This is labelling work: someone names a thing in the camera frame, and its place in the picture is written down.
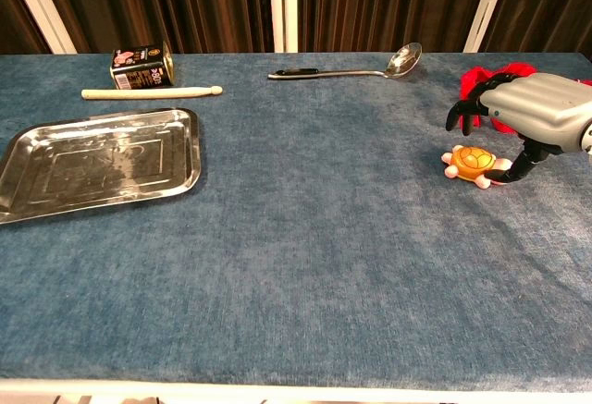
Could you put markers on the rectangular steel tray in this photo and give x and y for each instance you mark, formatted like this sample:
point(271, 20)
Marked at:
point(102, 163)

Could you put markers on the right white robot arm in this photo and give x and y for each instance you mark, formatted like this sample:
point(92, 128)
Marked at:
point(589, 138)

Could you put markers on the white frame post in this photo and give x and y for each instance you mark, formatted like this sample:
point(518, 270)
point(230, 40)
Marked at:
point(283, 6)
point(44, 11)
point(488, 6)

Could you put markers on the black tin can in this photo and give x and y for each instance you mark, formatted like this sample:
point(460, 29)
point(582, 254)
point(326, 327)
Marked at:
point(141, 69)

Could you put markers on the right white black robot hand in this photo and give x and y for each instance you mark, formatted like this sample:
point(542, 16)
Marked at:
point(541, 108)

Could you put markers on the small orange pink turtle toy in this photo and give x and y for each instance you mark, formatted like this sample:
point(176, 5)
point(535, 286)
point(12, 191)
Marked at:
point(472, 163)

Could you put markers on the wooden stick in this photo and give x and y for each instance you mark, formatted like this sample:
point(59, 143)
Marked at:
point(152, 93)

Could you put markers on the red fabric ribbon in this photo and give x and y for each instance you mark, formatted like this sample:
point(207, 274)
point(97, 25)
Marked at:
point(469, 81)

